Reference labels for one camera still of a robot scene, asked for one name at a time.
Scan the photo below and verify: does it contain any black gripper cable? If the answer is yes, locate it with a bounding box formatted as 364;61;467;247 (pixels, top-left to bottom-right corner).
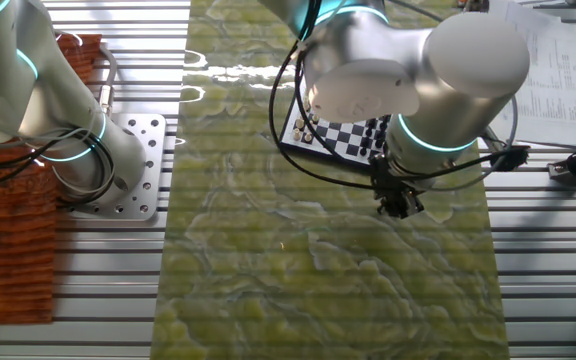
293;47;529;181
267;0;394;192

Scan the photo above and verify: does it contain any metal base mounting plate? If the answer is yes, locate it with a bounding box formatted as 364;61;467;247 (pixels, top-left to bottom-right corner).
65;112;168;222

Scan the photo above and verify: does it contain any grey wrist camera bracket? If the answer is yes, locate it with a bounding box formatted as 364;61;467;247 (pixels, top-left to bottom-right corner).
477;124;507;151

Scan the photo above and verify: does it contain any grey base cable with connector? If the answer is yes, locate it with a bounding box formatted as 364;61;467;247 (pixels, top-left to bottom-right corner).
98;43;119;117

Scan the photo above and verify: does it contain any printed white paper sheet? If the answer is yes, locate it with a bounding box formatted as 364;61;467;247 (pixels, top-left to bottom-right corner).
487;0;576;149

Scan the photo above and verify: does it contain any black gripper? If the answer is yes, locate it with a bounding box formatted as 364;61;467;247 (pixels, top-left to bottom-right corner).
372;164;425;220

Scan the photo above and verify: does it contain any orange wood grain mat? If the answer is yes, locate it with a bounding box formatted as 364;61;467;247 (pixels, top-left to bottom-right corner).
0;33;103;325

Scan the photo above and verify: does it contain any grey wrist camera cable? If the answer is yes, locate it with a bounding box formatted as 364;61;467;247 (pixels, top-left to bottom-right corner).
430;94;519;194

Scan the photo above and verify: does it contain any green marble pattern mat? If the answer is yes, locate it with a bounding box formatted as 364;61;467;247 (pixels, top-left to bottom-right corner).
148;0;512;360

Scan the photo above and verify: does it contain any black white magnetic chessboard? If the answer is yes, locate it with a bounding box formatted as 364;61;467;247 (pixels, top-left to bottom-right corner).
277;94;394;171

